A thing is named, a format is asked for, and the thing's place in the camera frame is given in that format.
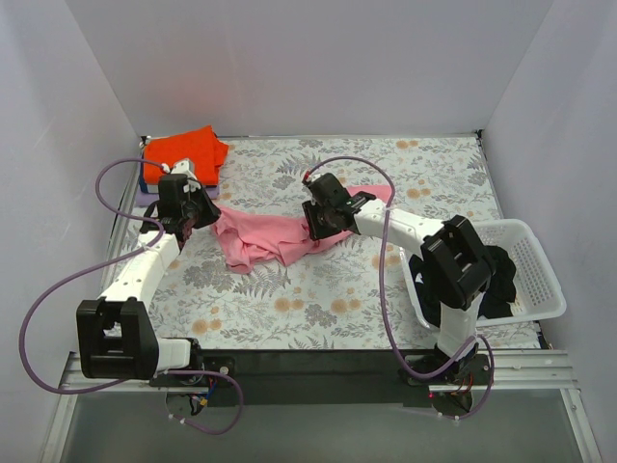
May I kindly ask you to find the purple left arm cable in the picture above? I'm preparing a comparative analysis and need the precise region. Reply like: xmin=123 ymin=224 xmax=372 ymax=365
xmin=18 ymin=157 xmax=245 ymax=435

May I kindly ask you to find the floral patterned table mat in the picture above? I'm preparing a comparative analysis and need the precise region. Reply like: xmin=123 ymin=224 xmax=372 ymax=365
xmin=94 ymin=136 xmax=544 ymax=350

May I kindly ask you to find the aluminium front frame rail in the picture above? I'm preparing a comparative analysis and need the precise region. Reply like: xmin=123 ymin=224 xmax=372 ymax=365
xmin=41 ymin=349 xmax=601 ymax=462

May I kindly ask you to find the white plastic laundry basket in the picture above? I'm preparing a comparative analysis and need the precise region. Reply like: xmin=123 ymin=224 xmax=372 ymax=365
xmin=400 ymin=218 xmax=567 ymax=330

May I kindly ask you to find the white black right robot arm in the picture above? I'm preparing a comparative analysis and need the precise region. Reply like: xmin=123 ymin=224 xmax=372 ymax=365
xmin=303 ymin=172 xmax=496 ymax=384

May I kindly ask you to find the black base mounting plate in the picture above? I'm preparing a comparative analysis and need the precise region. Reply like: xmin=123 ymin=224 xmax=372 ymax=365
xmin=149 ymin=348 xmax=496 ymax=409

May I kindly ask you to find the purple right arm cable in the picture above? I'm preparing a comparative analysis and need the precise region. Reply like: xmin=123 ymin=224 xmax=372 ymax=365
xmin=302 ymin=156 xmax=496 ymax=422

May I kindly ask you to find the black shirt in basket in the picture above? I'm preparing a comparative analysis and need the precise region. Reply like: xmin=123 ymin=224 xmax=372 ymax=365
xmin=409 ymin=246 xmax=517 ymax=328

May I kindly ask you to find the folded orange shirt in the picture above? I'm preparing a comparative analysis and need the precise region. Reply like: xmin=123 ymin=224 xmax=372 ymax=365
xmin=144 ymin=125 xmax=229 ymax=187

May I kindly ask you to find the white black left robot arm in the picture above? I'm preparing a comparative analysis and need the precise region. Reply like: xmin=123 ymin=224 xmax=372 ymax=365
xmin=76 ymin=174 xmax=221 ymax=386

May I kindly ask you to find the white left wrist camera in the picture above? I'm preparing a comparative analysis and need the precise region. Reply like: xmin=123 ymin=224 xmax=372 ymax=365
xmin=162 ymin=158 xmax=197 ymax=179

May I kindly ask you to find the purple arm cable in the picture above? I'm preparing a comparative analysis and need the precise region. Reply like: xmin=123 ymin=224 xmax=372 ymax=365
xmin=302 ymin=156 xmax=496 ymax=422
xmin=18 ymin=157 xmax=245 ymax=435

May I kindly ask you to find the pink polo shirt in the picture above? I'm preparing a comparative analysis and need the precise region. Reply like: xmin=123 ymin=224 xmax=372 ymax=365
xmin=209 ymin=183 xmax=392 ymax=276

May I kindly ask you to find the folded lavender shirt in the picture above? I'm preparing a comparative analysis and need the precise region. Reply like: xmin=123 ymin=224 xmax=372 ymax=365
xmin=134 ymin=186 xmax=220 ymax=207

